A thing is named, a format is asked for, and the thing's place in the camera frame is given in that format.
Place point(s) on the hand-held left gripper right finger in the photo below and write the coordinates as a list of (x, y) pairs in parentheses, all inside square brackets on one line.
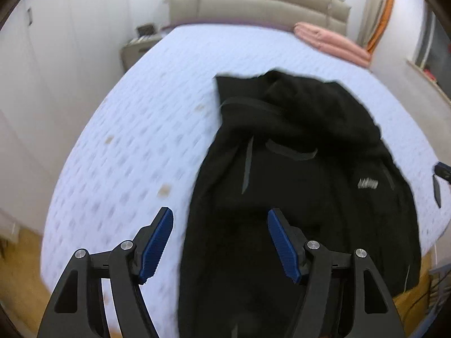
[(282, 246)]

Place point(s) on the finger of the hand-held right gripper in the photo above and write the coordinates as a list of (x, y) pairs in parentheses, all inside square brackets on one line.
[(444, 171)]

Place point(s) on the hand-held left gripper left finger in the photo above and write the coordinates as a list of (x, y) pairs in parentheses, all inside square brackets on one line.
[(156, 246)]

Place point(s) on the black hooded jacket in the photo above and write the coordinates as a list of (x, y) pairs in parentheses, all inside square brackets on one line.
[(299, 169)]

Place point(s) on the white windowsill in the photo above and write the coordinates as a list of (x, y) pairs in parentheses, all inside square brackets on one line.
[(428, 81)]

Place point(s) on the small red box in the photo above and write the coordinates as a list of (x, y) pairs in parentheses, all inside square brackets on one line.
[(430, 75)]

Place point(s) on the grey metal rack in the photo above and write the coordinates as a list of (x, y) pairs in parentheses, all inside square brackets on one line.
[(438, 288)]

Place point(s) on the bed with floral quilted sheet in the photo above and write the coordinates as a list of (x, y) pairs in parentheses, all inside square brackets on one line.
[(141, 130)]

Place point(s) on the window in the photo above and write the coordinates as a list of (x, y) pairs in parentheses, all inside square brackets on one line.
[(435, 45)]

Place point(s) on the folded pink blanket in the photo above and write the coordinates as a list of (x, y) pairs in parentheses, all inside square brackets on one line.
[(331, 42)]

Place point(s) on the beige and orange curtain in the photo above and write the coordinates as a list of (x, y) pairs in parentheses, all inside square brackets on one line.
[(378, 10)]

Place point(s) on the beige nightstand with bag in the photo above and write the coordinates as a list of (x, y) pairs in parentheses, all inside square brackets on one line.
[(135, 51)]

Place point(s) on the white wardrobe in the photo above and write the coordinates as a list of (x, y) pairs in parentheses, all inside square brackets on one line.
[(53, 77)]

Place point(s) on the dark patterned pouch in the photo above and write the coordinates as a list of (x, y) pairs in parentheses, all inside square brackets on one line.
[(145, 30)]

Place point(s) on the beige padded headboard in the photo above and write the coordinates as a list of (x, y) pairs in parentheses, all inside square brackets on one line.
[(246, 3)]

